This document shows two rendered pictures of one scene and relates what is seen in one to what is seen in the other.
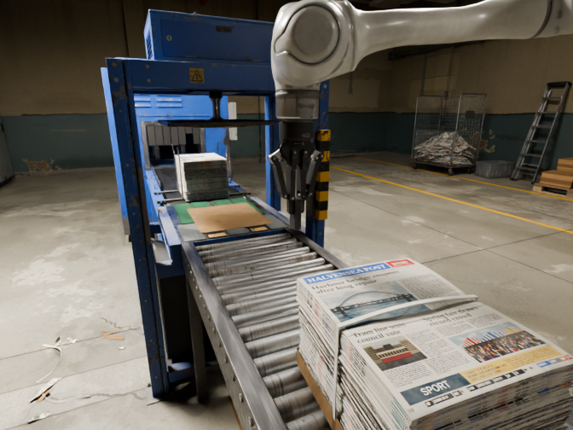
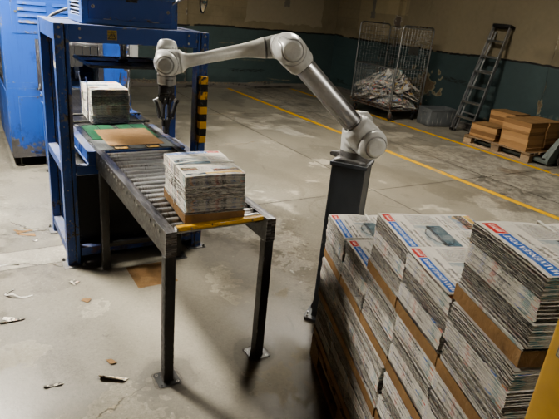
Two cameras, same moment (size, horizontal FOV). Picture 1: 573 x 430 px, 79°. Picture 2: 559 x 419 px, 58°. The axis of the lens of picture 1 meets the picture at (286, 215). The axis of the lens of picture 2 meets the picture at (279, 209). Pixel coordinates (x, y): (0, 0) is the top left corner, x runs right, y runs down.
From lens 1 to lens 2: 1.86 m
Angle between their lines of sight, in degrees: 9
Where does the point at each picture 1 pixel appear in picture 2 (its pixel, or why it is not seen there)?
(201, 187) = (106, 112)
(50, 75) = not seen: outside the picture
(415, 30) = (205, 60)
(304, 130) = (169, 90)
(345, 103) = (280, 19)
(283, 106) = (160, 79)
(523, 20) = (258, 53)
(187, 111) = not seen: hidden behind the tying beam
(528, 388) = (225, 178)
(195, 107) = not seen: hidden behind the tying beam
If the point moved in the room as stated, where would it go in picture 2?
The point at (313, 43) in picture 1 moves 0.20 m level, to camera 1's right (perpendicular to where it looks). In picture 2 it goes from (165, 67) to (211, 71)
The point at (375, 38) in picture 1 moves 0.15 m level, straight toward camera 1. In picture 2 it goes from (189, 63) to (179, 66)
